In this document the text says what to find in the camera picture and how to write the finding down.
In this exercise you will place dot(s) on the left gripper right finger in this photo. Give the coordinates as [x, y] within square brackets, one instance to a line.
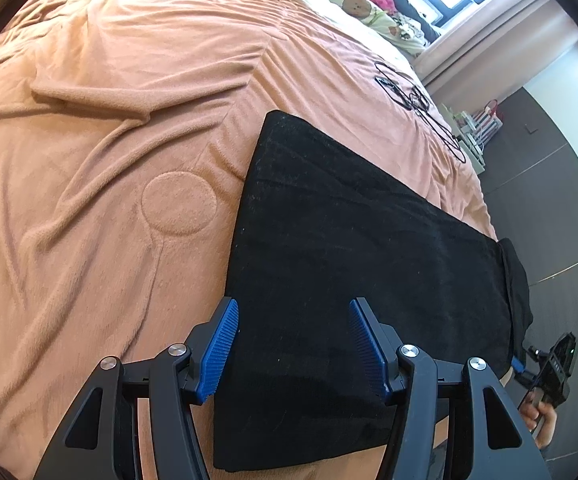
[486, 437]

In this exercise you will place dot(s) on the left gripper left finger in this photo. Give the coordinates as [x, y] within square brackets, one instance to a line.
[122, 406]

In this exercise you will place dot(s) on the black pants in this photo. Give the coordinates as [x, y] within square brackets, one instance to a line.
[317, 227]

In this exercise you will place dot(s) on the person right hand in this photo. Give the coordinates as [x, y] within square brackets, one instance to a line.
[541, 419]

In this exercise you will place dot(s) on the red white rack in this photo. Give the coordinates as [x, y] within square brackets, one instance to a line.
[484, 124]

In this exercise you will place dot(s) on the orange bed blanket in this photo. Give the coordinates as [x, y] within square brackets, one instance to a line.
[126, 129]

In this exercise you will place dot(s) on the pink window curtain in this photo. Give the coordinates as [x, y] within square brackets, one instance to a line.
[494, 51]

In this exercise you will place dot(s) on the teddy bear print pillow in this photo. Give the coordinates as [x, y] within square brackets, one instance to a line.
[400, 31]

